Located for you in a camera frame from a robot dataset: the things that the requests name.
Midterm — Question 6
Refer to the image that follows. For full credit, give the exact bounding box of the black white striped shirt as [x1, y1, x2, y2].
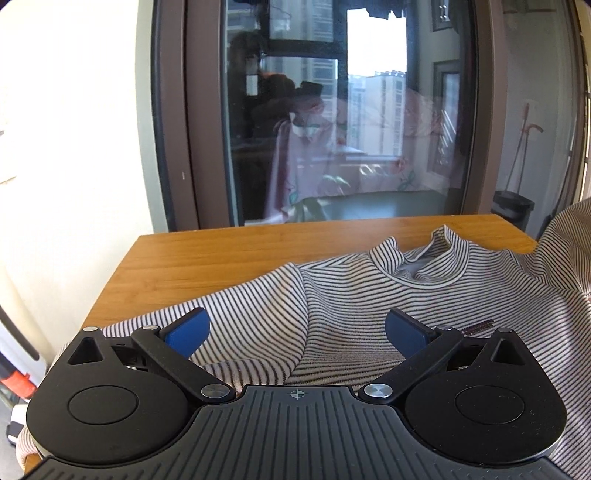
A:
[23, 201, 590, 479]

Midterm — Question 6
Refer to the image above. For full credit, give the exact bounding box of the white floor appliance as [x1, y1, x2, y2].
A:
[0, 303, 47, 444]

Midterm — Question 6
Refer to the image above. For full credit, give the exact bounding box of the black dustpan bin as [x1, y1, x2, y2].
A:
[491, 190, 535, 231]

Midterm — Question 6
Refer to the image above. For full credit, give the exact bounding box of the potted green plant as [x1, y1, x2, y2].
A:
[284, 174, 352, 223]

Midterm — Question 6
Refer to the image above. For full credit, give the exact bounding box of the pink floral hanging cloth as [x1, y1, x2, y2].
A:
[252, 77, 464, 222]

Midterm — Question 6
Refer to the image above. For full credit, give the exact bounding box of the long handled broom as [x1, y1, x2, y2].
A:
[505, 99, 544, 194]

